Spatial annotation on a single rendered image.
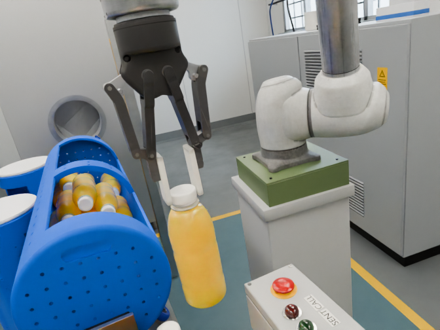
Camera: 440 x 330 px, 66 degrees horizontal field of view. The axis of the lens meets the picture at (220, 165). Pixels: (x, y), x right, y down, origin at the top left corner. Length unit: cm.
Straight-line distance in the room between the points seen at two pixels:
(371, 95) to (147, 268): 74
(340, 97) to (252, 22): 530
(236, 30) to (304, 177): 520
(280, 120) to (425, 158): 128
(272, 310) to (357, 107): 64
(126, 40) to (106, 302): 49
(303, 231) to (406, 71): 111
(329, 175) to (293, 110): 24
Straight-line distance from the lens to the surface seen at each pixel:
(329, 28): 96
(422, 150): 216
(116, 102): 42
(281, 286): 59
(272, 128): 107
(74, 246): 66
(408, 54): 197
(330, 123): 104
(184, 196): 46
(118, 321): 71
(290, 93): 106
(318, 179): 109
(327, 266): 128
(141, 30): 41
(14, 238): 143
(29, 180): 200
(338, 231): 123
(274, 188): 103
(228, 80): 608
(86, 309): 73
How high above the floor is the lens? 150
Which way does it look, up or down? 20 degrees down
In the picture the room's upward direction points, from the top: 10 degrees counter-clockwise
